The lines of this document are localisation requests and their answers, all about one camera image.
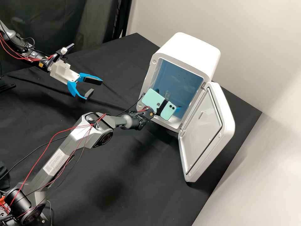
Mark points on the incubator door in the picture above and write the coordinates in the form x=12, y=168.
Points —
x=211, y=131

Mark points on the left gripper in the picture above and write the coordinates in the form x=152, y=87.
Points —
x=61, y=70

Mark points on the left wrist camera phone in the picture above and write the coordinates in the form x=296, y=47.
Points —
x=64, y=51

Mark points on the white incubator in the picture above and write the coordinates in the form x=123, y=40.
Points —
x=188, y=51

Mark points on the right wrist camera phone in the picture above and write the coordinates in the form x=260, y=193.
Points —
x=152, y=100

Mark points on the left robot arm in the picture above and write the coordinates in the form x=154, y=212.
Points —
x=33, y=54

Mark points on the clear flask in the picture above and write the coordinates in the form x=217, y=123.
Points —
x=167, y=94

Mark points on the wrist camera phone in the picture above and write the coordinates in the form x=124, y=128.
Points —
x=152, y=100
x=64, y=51

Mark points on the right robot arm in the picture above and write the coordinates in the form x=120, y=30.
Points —
x=58, y=155

